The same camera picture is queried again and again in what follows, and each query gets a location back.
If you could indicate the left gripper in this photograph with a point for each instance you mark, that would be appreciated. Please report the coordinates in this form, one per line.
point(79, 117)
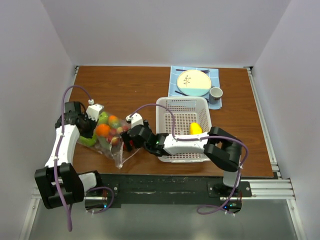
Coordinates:
point(89, 134)

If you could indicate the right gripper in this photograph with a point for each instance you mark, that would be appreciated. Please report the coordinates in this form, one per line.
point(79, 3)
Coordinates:
point(126, 139)

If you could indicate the clear zip top bag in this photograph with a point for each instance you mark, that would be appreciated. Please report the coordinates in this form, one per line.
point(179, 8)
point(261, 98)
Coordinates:
point(112, 146)

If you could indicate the yellow fake lemon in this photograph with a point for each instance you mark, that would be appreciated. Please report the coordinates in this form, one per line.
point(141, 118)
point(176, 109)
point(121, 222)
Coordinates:
point(195, 129)

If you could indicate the white plastic basket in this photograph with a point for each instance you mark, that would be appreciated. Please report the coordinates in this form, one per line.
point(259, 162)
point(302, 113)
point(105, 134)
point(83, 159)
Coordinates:
point(186, 110)

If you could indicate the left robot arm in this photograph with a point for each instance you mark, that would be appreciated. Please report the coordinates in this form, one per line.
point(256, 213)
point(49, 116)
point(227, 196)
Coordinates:
point(58, 173)

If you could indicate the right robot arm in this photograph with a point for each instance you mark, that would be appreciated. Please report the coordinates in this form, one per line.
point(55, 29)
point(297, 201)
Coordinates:
point(226, 151)

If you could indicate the green fake apple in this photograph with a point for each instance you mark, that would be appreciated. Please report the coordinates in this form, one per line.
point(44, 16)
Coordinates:
point(103, 118)
point(88, 142)

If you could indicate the orange fake fruit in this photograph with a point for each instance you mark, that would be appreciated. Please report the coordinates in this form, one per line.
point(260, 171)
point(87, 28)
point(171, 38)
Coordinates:
point(102, 130)

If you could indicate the blue checkered cloth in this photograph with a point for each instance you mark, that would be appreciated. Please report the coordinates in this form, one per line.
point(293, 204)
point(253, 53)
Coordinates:
point(173, 90)

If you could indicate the cream and blue plate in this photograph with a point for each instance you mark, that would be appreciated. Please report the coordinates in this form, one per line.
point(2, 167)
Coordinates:
point(194, 83)

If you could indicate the small white cup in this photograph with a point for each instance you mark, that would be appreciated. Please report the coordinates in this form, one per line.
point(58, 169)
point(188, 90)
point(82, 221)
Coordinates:
point(215, 95)

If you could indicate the purple plastic fork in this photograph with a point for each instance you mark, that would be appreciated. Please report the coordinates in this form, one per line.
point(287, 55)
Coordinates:
point(206, 71)

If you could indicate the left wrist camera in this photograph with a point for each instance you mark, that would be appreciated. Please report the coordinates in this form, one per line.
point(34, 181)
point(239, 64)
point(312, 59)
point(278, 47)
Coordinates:
point(94, 110)

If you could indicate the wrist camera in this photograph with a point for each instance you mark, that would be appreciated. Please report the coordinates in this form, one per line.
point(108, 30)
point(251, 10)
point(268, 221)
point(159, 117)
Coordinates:
point(134, 120)
point(94, 110)

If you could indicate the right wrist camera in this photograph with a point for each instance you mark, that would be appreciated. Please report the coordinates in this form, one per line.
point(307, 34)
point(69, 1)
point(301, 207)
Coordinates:
point(134, 120)

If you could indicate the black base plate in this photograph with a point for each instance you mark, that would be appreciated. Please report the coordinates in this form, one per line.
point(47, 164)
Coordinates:
point(157, 190)

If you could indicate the aluminium frame rail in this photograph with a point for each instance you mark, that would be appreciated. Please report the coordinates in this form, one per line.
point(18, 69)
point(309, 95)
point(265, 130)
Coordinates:
point(272, 189)

